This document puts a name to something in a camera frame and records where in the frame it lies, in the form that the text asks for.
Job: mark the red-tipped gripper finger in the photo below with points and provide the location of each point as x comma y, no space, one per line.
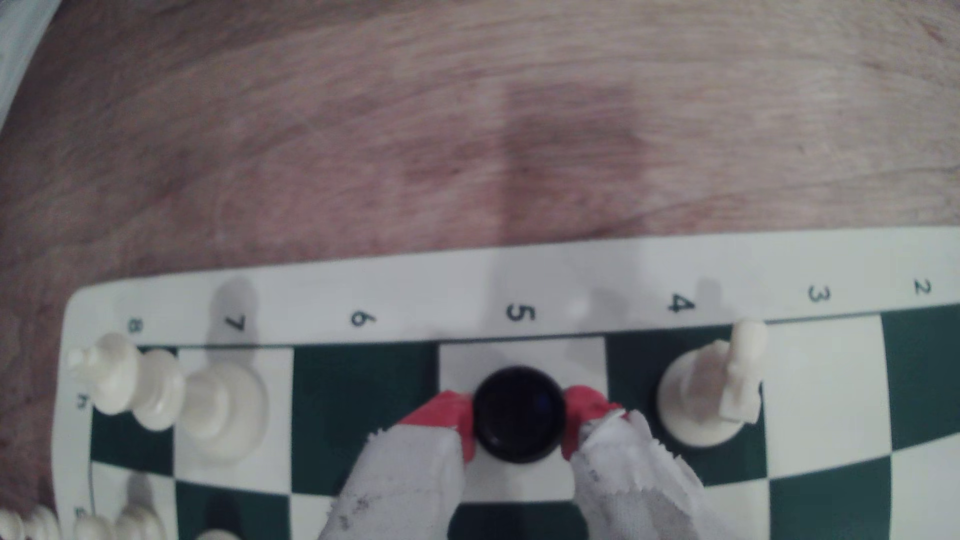
637,487
405,480

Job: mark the black chess pawn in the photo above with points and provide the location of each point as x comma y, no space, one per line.
520,414

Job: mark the white chess knight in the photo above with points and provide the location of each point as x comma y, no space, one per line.
697,405

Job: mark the white chess pawn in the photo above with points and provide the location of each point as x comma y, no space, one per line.
124,525
26,525
217,535

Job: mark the green and white chess mat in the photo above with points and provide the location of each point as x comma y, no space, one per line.
570,277

